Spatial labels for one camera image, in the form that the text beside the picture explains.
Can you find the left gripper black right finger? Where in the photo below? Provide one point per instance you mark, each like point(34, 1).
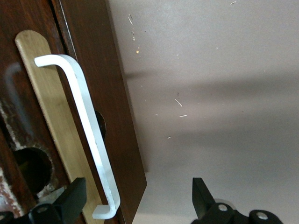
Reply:
point(205, 210)

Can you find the dark brown wooden cabinet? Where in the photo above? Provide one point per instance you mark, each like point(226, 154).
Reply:
point(112, 116)

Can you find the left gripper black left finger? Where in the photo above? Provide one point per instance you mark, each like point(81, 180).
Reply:
point(70, 200)

